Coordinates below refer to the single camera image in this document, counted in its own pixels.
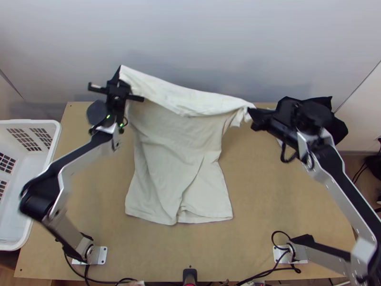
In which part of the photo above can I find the cream t-shirt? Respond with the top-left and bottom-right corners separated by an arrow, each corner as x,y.
119,65 -> 257,226

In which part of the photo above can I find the dark garment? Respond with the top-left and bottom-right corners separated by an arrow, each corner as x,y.
300,95 -> 349,147

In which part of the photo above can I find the white laundry basket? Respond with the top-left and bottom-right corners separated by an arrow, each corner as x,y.
0,119 -> 62,252

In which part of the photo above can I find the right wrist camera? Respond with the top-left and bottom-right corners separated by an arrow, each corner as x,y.
276,96 -> 303,121

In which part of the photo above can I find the black cable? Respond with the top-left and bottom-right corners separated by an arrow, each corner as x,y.
236,266 -> 302,286
61,249 -> 140,286
280,142 -> 299,164
271,230 -> 301,274

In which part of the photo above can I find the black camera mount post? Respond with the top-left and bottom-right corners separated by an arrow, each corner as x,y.
182,268 -> 198,286

